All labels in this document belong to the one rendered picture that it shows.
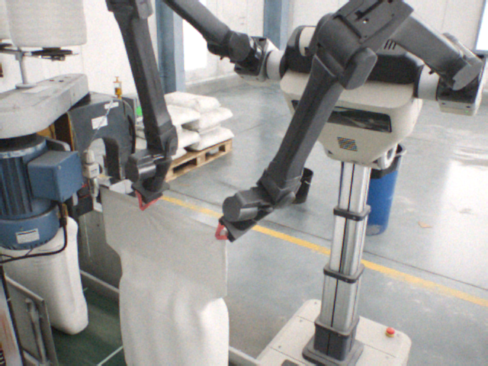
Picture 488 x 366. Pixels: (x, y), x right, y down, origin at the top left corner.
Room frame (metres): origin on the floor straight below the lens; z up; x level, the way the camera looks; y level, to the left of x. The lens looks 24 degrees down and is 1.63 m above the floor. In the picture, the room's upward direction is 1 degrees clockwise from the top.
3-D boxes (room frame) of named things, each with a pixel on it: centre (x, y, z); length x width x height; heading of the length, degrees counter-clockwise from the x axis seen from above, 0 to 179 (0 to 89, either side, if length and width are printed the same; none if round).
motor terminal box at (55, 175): (0.91, 0.42, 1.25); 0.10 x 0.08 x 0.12; 172
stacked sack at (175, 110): (4.17, 0.76, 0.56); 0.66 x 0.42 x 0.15; 147
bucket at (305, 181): (3.53, -0.46, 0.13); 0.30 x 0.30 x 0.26
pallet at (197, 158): (4.53, 0.79, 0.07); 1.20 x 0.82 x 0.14; 149
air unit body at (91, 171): (1.20, 0.45, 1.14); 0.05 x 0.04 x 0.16; 147
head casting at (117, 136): (1.39, 0.55, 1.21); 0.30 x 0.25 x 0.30; 57
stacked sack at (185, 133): (4.17, 0.77, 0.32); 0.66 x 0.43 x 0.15; 149
